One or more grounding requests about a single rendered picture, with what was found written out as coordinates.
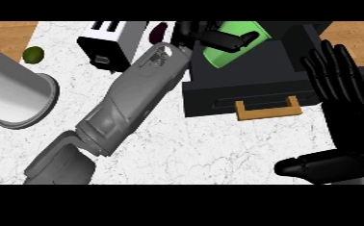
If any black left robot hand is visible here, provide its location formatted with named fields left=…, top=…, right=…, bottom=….
left=170, top=21, right=261, bottom=53

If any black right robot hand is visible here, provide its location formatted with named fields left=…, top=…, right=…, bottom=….
left=272, top=39, right=364, bottom=185

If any black drawer box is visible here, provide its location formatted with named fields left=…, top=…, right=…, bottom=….
left=187, top=38, right=315, bottom=92

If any black drawer front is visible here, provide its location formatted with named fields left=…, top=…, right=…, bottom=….
left=181, top=81, right=323, bottom=118

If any dark purple eggplant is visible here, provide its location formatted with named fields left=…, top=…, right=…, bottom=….
left=147, top=21, right=170, bottom=44

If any black cabinet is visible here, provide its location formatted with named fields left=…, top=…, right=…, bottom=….
left=257, top=21, right=334, bottom=74

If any white and black toaster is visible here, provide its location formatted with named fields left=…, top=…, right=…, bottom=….
left=75, top=21, right=149, bottom=74

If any green lime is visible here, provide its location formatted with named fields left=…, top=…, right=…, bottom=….
left=20, top=45, right=45, bottom=65

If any large grey rounded basin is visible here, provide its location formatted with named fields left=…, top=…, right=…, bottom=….
left=0, top=52, right=60, bottom=131

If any tan wooden drawer handle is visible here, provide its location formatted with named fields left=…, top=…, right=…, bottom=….
left=235, top=95, right=304, bottom=121

